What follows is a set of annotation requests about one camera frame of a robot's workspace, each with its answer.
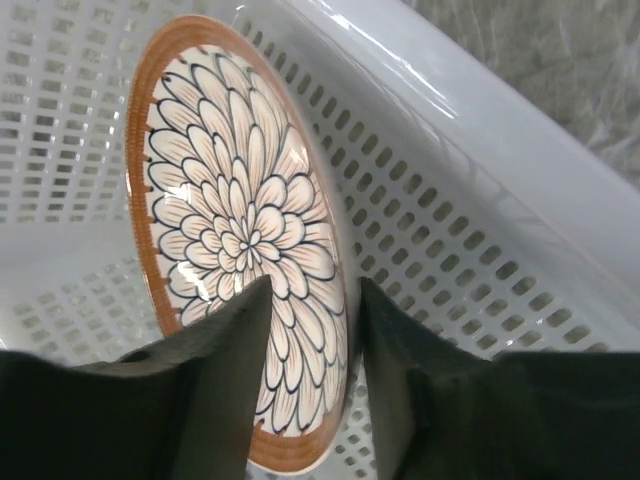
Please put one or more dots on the floral orange rimmed plate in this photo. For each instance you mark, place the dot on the floral orange rimmed plate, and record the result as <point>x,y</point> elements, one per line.
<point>227,185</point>

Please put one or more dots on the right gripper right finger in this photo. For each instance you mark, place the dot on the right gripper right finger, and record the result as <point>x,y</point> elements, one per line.
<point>439,412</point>

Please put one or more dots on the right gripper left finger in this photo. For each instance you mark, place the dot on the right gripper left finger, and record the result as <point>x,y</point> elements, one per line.
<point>180,408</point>

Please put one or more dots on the white plastic perforated bin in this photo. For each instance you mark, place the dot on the white plastic perforated bin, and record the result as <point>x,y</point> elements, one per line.
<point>476,213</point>

